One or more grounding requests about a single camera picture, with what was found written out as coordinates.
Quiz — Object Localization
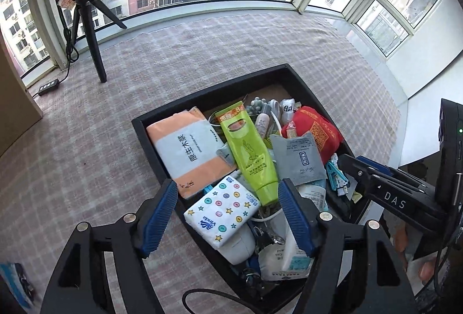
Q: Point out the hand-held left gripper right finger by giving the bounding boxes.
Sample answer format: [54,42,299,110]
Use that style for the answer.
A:
[278,178,416,314]

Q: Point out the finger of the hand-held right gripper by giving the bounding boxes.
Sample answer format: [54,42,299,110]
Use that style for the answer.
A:
[356,155,435,192]
[337,154,447,228]

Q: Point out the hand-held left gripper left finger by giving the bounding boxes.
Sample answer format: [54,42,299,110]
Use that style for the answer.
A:
[40,178,179,314]

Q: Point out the black rectangular container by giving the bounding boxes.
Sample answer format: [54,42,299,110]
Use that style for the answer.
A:
[131,63,371,313]

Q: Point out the person's right hand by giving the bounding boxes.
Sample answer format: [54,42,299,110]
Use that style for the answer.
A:
[392,225,440,282]

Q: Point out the white label sachet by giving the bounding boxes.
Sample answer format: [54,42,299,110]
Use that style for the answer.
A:
[298,184,328,212]

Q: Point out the bunch of keys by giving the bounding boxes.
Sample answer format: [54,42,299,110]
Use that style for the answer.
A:
[249,222,287,250]

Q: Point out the blue plastic clips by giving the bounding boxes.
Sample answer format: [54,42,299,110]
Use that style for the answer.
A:
[325,154,352,197]

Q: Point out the white face mask pack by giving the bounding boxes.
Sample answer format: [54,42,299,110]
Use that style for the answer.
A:
[258,213,315,282]

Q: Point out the grey foil pouch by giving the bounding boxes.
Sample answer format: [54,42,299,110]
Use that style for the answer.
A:
[269,131,327,187]

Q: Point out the star print tissue pack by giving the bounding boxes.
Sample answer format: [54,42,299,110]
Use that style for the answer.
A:
[184,175,262,250]

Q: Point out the white rounded device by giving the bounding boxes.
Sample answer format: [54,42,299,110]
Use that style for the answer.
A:
[220,219,257,266]

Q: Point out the red crumpled packet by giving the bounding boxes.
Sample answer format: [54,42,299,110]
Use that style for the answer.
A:
[281,106,344,165]

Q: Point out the orange and grey tissue pack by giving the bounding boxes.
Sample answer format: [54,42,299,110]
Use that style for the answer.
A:
[146,107,238,200]

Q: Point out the green squeeze tube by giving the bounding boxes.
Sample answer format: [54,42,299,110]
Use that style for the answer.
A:
[219,101,279,207]

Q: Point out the small white bottle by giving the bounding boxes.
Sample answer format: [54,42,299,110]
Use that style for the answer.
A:
[255,110,272,139]

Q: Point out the blue packet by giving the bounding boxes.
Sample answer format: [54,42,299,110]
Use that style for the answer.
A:
[0,262,35,308]

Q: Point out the black power strip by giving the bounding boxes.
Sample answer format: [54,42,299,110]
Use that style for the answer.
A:
[38,79,60,96]

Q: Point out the wooden board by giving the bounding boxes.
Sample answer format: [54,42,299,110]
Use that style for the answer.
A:
[0,42,43,157]

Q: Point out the black tripod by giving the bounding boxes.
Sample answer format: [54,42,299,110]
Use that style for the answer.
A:
[67,0,128,83]

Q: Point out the white coiled cable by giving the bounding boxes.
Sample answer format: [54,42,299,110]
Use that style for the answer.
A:
[268,99,285,136]

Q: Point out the grey-green bead string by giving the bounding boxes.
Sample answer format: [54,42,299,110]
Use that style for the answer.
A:
[246,98,270,116]

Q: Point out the black power cable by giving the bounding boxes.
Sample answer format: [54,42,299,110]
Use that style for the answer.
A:
[54,0,80,83]

